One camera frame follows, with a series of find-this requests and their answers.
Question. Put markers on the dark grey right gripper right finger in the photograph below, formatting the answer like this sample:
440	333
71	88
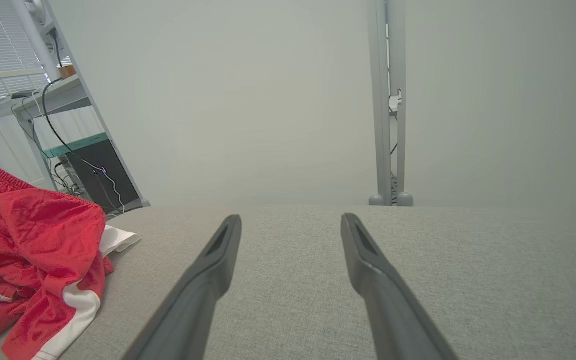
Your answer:
393	320

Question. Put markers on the grey metal double post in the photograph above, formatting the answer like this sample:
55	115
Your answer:
379	100

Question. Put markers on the white desk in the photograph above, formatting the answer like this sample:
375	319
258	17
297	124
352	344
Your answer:
63	95

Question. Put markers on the red shorts with white stripe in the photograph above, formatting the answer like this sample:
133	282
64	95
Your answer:
43	235

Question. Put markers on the white box with teal edge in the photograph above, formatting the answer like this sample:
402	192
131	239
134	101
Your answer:
68	127

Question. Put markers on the white upright pole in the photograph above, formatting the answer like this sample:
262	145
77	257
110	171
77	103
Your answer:
35	35

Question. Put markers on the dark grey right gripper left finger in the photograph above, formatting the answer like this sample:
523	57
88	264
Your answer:
193	310

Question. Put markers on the black computer tower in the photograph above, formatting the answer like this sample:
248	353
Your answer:
93	190

